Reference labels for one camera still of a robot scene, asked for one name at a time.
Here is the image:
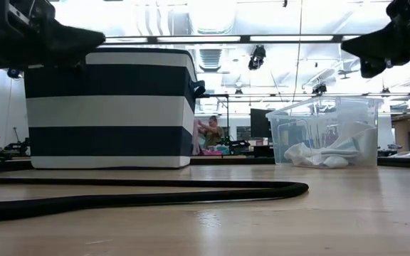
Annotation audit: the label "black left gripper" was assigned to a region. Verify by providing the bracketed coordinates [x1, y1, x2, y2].
[0, 0, 106, 85]

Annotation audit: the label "white socks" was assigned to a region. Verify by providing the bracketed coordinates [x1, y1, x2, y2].
[283, 122, 379, 169]

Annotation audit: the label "navy white striped fabric basket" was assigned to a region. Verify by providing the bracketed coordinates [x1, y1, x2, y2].
[23, 47, 206, 170]

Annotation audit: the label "clear plastic bin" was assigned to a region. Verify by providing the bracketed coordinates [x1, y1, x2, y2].
[266, 95, 384, 168]

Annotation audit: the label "black background equipment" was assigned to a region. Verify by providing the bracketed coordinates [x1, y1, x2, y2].
[4, 127, 31, 152]

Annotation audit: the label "black overhead light bar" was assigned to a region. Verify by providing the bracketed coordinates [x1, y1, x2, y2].
[103, 34, 362, 46]

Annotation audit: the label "black background monitor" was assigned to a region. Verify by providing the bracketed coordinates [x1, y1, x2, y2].
[250, 108, 274, 139]

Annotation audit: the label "ceiling air vent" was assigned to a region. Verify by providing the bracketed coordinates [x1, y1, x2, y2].
[198, 48, 223, 73]

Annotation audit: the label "pink garment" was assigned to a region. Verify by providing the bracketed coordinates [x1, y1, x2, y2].
[191, 119, 203, 156]

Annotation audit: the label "person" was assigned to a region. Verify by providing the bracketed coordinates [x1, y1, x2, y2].
[196, 115, 226, 150]

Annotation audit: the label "black cable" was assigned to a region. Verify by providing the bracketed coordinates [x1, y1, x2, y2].
[0, 177, 310, 224]

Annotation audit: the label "black table frame rails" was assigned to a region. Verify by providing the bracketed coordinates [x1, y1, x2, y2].
[0, 156, 410, 175]

